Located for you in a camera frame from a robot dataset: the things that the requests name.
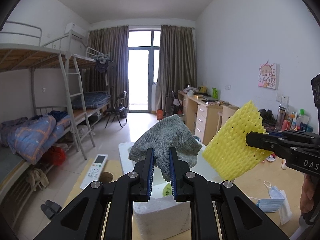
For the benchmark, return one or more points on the blue plaid quilt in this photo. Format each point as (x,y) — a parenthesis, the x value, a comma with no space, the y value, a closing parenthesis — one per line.
(32,137)

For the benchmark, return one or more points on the black slippers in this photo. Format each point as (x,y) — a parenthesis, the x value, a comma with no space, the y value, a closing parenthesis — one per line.
(50,209)

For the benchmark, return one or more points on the person's right hand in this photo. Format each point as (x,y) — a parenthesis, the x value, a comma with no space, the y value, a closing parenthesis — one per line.
(306,199)

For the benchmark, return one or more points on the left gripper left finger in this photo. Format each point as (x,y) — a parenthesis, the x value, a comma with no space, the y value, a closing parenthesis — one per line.
(104,211)

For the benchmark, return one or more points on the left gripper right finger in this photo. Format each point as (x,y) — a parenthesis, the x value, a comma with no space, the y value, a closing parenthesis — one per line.
(218,211)

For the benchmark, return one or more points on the white tissue stack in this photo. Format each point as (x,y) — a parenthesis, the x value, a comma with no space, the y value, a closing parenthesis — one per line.
(285,212)

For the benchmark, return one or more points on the white foam box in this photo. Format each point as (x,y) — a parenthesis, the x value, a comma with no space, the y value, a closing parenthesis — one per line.
(161,217)

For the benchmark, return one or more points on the white remote control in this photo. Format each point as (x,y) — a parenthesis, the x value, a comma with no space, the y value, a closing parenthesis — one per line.
(95,170)

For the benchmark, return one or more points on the grey knitted cloth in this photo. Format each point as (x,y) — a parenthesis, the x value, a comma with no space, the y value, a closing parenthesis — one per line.
(168,133)

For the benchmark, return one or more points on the steel thermos bottle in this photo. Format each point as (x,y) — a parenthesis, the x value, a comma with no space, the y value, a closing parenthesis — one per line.
(280,117)

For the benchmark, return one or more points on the orange jug on floor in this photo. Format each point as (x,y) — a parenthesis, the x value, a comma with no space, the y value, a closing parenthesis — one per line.
(160,114)

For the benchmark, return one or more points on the brown curtain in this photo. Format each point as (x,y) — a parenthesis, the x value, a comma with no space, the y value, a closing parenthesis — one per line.
(111,76)
(177,62)

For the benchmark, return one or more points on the white lotion pump bottle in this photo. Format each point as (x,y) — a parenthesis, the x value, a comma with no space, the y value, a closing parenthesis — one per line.
(283,164)

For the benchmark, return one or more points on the left brown curtain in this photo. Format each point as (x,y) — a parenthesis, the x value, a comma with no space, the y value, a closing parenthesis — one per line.
(111,76)

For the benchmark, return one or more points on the right brown curtain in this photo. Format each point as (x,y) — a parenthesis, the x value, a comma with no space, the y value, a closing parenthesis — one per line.
(177,62)

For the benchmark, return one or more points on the anime wall picture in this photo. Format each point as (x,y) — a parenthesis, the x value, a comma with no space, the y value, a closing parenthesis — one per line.
(267,76)

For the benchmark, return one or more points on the blue face mask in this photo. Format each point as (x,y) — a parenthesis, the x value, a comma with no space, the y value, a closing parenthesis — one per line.
(273,203)

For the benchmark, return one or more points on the white air conditioner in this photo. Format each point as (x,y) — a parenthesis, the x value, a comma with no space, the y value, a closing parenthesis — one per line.
(76,29)

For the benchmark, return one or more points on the red plastic bag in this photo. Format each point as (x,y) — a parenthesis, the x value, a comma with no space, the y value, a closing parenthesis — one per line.
(55,156)

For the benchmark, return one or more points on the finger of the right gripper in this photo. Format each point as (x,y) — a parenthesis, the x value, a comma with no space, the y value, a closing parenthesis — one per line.
(268,142)

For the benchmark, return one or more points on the wooden desk with drawers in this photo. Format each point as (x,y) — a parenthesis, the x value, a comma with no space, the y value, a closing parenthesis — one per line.
(199,117)

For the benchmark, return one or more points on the wooden smiley chair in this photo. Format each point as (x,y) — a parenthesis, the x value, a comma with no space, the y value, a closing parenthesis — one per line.
(225,114)

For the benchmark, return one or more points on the black folding chair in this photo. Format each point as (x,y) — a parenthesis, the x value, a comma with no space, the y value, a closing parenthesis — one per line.
(117,109)

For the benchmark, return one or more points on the metal bunk bed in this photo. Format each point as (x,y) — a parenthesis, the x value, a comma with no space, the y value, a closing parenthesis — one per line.
(70,54)

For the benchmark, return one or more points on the yellow foam net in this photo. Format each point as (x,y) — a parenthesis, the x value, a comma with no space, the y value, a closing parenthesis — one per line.
(228,153)

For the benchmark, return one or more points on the glass balcony door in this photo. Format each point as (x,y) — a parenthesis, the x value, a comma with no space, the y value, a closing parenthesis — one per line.
(144,48)

